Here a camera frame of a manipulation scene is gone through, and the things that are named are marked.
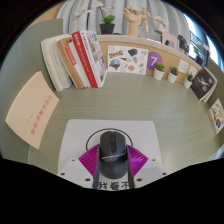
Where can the white book with red stripe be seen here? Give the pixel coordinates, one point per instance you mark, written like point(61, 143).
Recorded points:
point(78, 66)

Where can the dark cover book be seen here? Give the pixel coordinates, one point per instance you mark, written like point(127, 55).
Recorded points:
point(202, 84)

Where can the green desk partition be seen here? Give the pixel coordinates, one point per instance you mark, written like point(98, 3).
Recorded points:
point(23, 53)
point(218, 80)

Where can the white sticker sheet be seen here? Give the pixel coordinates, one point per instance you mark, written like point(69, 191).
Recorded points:
point(128, 60)

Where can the white wall socket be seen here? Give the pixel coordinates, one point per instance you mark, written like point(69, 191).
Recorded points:
point(193, 71)
point(182, 66)

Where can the small plant in white pot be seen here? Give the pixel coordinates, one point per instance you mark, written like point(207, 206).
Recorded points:
point(158, 74)
point(172, 78)
point(188, 83)

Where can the tan book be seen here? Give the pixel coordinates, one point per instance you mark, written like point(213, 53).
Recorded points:
point(70, 63)

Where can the pink horse figure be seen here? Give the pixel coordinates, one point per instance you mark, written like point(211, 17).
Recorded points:
point(169, 38)

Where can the white orchid in black pot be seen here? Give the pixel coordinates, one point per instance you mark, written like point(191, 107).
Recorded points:
point(107, 28)

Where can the peach book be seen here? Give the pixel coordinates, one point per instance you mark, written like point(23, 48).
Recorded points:
point(30, 106)

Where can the white orchid behind horses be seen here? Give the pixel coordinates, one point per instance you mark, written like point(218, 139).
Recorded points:
point(163, 21)

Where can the thick white book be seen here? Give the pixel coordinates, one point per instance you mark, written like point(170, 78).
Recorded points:
point(55, 63)

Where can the dark horse figure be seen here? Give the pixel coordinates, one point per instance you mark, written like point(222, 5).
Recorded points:
point(183, 43)

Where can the wooden hand model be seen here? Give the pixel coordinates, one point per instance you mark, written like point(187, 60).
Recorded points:
point(132, 20)

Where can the round purple sign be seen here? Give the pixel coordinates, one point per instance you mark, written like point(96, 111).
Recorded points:
point(154, 60)

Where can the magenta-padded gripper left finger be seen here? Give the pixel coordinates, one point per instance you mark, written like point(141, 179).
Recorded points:
point(75, 170)

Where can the dark grey computer mouse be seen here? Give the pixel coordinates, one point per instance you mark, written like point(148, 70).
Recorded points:
point(113, 150)

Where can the wooden mannequin figure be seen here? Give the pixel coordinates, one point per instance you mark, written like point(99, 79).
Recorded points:
point(145, 20)

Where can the colourful sticker sheet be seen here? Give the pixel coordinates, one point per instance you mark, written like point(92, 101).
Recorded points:
point(218, 115)

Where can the large orchid in black pot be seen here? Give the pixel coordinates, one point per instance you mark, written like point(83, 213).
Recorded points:
point(199, 60)

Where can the grey curtain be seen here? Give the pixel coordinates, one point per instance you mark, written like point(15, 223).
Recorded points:
point(86, 23)

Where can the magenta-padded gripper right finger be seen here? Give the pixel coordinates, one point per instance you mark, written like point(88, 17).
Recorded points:
point(148, 171)

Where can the window with dark frame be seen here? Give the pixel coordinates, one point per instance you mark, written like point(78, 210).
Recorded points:
point(203, 38)

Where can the red-spined illustrated book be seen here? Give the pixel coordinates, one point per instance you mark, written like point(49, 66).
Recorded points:
point(93, 55)

